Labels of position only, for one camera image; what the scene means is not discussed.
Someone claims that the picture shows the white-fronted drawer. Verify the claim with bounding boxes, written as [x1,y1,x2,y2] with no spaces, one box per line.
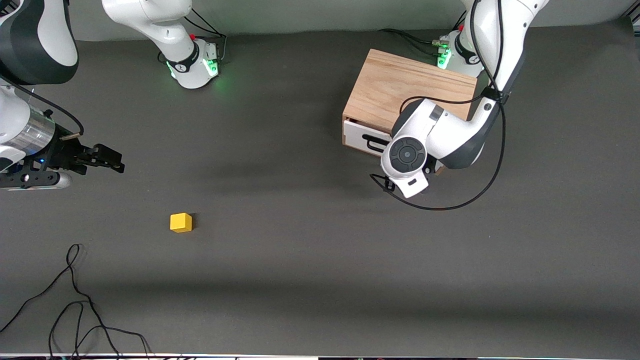
[344,118,397,157]

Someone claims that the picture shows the yellow cube block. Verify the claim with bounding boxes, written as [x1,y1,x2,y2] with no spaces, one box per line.
[169,212,193,234]

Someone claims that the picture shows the light wooden drawer cabinet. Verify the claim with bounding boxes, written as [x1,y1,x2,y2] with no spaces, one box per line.
[342,48,479,175]

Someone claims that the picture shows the black right arm wrist cable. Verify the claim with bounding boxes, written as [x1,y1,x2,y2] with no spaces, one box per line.
[0,75,85,140]

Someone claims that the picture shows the black arm wrist cable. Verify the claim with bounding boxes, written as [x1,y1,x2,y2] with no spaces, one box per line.
[369,0,507,211]
[0,75,85,140]

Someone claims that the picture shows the black left arm wrist cable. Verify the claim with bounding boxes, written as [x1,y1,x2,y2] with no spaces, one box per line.
[369,0,507,211]

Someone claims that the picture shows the black left arm base cables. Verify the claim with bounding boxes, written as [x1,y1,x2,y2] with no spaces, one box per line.
[377,11,468,57]

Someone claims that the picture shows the black arm base cables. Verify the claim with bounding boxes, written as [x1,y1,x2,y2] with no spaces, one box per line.
[377,11,468,57]
[157,9,228,65]

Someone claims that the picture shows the thin black cable on table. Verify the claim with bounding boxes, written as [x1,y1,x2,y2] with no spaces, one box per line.
[0,243,153,359]

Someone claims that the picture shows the black right arm base cables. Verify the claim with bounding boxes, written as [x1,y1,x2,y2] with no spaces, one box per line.
[157,9,228,65]

